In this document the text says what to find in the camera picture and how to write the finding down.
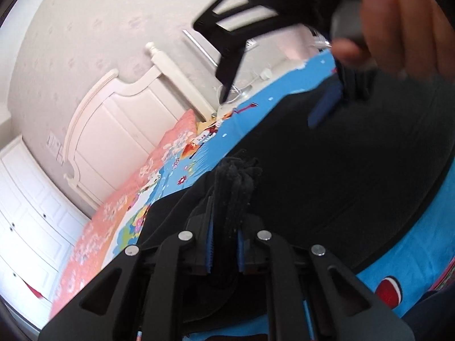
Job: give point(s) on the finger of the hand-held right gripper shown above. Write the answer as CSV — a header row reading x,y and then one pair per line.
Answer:
x,y
323,108
227,64

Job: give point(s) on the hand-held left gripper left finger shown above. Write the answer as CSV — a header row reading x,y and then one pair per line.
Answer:
x,y
209,241

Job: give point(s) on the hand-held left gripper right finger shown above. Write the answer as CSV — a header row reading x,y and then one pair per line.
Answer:
x,y
241,252

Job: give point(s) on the black pants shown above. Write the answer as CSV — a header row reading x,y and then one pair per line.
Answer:
x,y
320,184

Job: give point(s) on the person's right hand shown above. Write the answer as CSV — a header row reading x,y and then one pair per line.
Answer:
x,y
401,21

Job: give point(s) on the blue cartoon bedsheet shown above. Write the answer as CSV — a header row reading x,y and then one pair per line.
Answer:
x,y
248,113

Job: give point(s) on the white nightstand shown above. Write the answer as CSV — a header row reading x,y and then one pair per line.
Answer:
x,y
295,46

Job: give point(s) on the yellow pillow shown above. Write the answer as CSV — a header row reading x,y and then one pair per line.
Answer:
x,y
204,126

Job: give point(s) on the pink floral pillow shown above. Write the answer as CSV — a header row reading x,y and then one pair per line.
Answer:
x,y
106,227

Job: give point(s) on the white bed headboard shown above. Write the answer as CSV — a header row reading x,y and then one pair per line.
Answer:
x,y
117,131

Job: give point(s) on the red cloth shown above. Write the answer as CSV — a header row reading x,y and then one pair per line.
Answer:
x,y
32,288

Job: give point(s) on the white wardrobe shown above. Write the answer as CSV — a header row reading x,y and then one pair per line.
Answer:
x,y
28,213

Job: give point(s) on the person's dark clothing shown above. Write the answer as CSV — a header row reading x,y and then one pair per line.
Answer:
x,y
433,319

